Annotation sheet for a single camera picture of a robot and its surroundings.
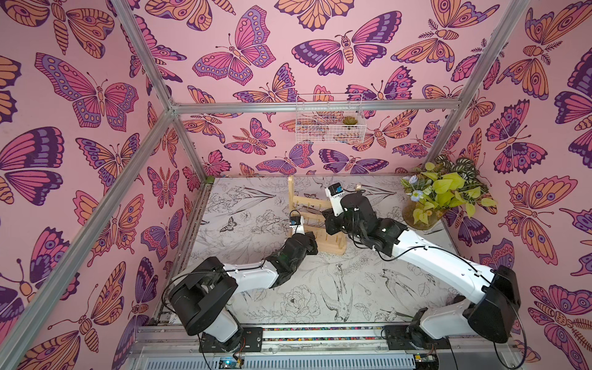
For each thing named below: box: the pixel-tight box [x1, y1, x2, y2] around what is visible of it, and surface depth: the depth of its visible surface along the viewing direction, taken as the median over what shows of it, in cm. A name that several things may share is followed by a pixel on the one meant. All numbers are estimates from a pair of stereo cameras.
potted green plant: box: [400, 154, 498, 231], surface depth 89 cm
